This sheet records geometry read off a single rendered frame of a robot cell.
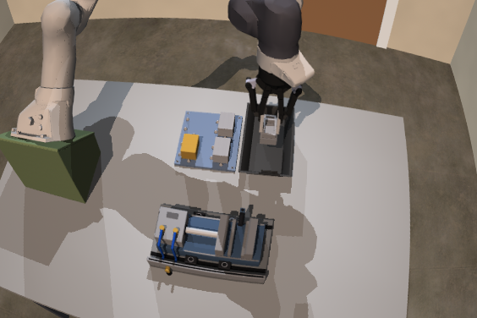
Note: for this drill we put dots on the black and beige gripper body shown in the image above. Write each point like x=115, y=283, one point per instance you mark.
x=270, y=79

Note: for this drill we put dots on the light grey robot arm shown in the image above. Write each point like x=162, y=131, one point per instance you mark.
x=275, y=23

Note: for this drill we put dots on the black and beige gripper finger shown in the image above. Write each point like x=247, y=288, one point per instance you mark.
x=296, y=91
x=250, y=85

